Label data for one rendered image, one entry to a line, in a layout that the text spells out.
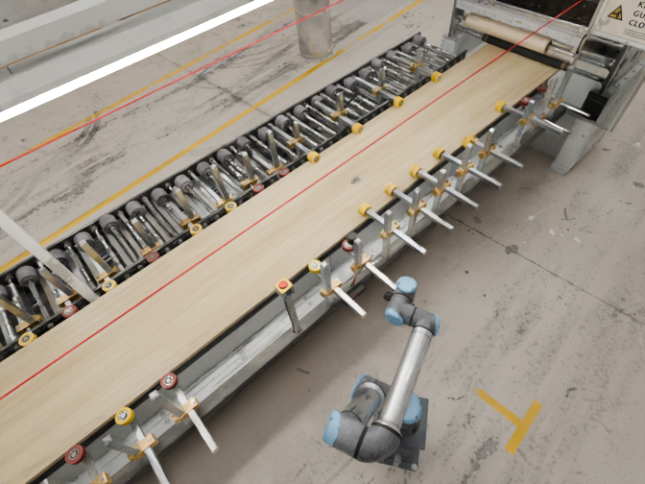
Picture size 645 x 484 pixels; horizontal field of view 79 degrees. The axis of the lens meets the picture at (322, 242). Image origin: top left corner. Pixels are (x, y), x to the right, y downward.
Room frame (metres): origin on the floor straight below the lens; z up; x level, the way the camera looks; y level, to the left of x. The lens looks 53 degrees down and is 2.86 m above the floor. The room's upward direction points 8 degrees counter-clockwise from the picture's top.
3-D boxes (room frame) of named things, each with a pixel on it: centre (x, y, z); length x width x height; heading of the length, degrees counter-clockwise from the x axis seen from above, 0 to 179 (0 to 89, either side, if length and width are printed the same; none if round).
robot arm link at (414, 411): (0.46, -0.29, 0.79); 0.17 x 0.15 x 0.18; 57
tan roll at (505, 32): (3.24, -2.01, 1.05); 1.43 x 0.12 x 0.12; 35
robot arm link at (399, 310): (0.76, -0.30, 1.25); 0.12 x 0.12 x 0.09; 57
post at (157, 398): (0.57, 0.82, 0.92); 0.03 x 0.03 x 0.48; 35
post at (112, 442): (0.42, 1.03, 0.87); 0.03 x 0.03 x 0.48; 35
